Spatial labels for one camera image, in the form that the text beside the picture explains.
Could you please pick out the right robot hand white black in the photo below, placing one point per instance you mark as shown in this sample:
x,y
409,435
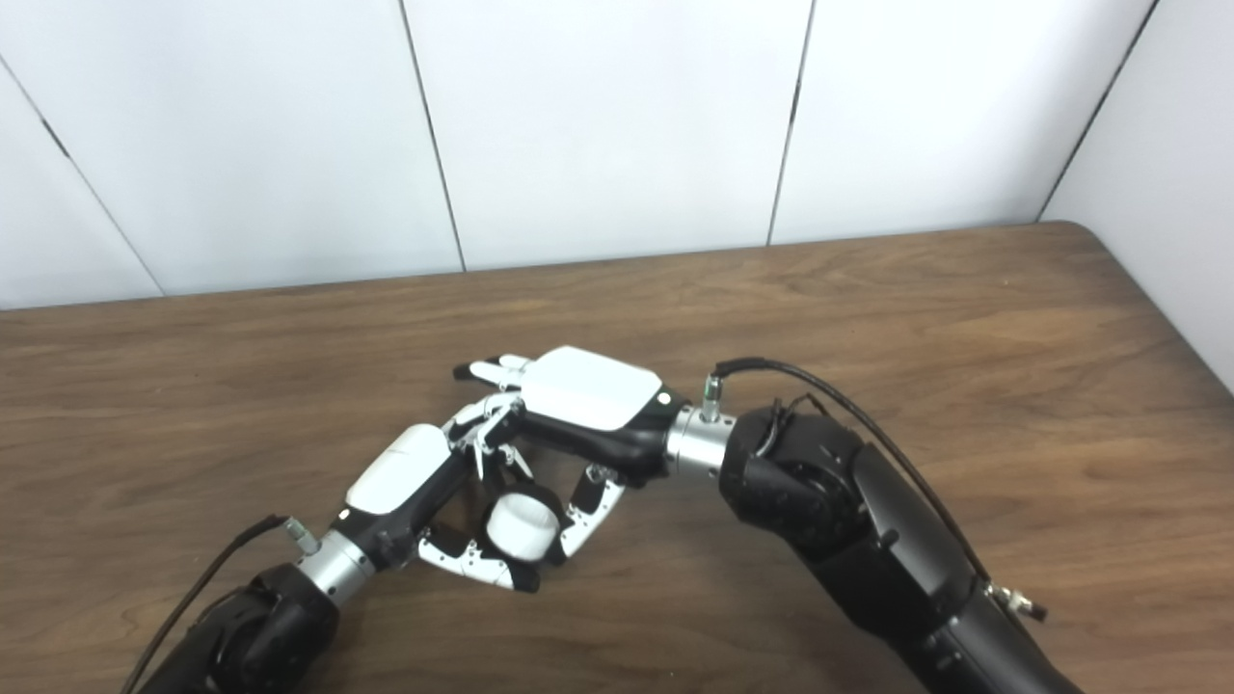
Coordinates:
x,y
588,386

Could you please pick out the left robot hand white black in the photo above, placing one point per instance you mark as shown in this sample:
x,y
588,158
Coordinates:
x,y
400,472

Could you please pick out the round black part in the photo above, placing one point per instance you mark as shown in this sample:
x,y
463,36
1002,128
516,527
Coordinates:
x,y
551,500

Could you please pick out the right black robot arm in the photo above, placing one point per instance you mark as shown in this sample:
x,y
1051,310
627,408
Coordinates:
x,y
848,520

